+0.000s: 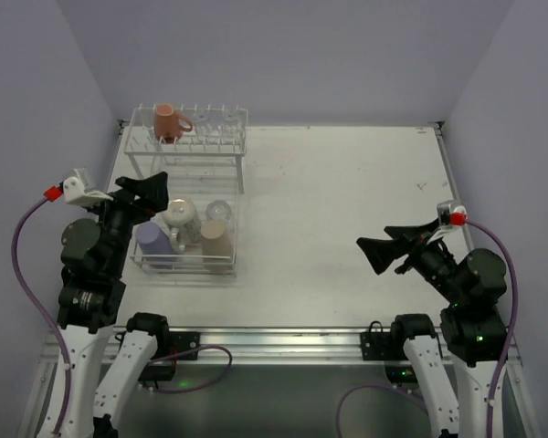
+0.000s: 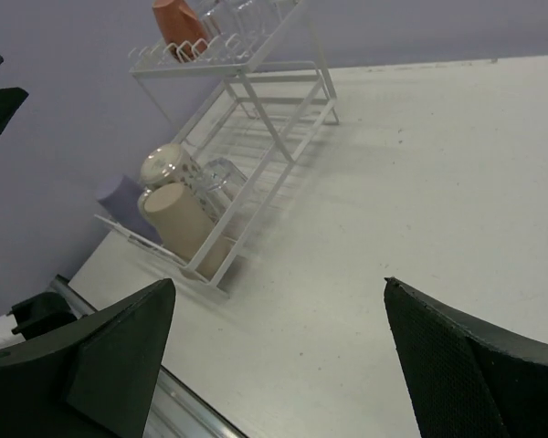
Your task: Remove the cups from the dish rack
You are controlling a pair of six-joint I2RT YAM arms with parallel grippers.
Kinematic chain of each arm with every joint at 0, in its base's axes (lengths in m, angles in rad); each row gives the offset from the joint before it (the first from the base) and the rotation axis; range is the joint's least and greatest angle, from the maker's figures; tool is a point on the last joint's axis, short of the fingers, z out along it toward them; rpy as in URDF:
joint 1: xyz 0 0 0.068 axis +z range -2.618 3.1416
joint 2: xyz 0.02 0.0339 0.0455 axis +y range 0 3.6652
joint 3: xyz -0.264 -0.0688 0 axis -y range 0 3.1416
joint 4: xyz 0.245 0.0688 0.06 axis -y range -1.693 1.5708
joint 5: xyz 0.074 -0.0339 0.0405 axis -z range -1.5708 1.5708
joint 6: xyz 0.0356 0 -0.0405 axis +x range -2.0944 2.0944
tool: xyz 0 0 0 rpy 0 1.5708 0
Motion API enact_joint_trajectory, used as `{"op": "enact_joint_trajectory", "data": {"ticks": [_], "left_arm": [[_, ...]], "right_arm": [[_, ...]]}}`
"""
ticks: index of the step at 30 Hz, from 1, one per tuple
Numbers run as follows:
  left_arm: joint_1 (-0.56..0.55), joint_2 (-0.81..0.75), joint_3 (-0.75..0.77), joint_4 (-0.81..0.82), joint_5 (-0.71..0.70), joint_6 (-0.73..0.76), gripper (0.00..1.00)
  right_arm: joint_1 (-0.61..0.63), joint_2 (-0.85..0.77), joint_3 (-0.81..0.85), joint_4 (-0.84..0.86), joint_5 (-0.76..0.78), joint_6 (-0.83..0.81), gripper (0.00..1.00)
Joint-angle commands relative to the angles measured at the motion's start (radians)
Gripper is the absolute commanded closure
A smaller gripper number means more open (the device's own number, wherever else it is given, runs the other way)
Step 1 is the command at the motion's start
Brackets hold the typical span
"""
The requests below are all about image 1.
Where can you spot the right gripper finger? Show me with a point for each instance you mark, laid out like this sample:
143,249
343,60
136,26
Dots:
412,234
382,253

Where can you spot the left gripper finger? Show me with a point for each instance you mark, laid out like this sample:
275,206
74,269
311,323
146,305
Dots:
160,203
143,188

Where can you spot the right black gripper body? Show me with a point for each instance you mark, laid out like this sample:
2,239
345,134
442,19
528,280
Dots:
414,248

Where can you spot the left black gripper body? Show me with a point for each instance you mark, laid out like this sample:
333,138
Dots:
131,201

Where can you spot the pink coffee mug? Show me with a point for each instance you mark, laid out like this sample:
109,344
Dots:
170,125

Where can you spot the clear glass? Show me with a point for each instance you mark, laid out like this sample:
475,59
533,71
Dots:
230,123
205,128

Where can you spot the beige cup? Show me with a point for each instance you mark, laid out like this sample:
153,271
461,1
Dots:
216,245

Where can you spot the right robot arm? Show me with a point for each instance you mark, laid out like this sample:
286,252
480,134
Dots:
459,365

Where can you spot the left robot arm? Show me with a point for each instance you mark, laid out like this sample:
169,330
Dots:
93,255

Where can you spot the lavender cup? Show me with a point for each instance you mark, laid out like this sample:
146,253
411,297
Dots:
155,245

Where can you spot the floral white mug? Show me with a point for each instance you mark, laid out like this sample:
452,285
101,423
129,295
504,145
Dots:
183,222

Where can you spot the clear glass lower tier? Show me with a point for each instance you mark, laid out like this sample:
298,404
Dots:
219,210

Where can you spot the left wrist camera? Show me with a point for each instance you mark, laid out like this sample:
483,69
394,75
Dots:
79,190

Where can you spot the white wire dish rack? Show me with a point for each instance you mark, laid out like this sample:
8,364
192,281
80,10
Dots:
202,171

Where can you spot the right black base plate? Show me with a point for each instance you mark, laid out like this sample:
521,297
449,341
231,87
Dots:
376,343

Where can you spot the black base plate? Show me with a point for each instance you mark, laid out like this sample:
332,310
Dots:
376,343
184,341

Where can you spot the aluminium front rail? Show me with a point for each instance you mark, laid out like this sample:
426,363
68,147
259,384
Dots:
258,346

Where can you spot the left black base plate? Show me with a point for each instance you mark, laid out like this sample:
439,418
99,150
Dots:
184,341

